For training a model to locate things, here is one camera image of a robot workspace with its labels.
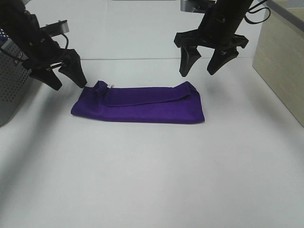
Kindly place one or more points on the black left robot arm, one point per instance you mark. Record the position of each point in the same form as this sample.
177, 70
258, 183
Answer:
19, 24

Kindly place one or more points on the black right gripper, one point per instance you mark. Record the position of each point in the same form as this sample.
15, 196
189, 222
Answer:
188, 42

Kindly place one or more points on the purple microfiber towel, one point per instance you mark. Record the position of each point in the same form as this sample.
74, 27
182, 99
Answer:
180, 104

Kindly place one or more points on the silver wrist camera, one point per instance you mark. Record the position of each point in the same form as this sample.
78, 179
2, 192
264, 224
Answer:
56, 29
196, 6

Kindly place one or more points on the beige storage box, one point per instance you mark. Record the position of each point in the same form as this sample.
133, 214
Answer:
279, 56

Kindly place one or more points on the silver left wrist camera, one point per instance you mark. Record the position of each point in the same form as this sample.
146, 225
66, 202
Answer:
56, 29

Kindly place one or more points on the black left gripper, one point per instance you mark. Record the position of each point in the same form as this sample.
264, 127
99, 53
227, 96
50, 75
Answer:
43, 52

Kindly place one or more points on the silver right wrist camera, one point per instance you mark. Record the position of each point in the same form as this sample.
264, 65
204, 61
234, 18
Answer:
196, 6

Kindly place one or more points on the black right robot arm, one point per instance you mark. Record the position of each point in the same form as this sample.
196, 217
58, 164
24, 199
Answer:
217, 31

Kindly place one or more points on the grey perforated laundry basket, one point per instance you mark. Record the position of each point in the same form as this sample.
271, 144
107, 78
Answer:
14, 78

